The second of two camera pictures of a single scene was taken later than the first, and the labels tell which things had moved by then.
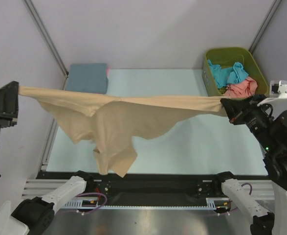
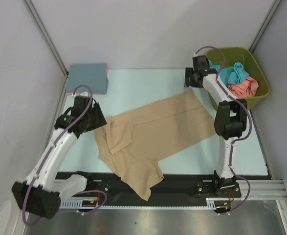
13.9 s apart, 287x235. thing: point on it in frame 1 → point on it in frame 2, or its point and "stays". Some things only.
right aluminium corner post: x=275 y=5 stays
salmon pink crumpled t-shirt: x=246 y=88 stays
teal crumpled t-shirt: x=229 y=75 stays
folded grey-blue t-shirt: x=88 y=78 stays
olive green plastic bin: x=227 y=57 stays
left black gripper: x=2 y=105 → x=99 y=120
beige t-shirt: x=110 y=123 → x=130 y=142
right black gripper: x=234 y=107 → x=190 y=71
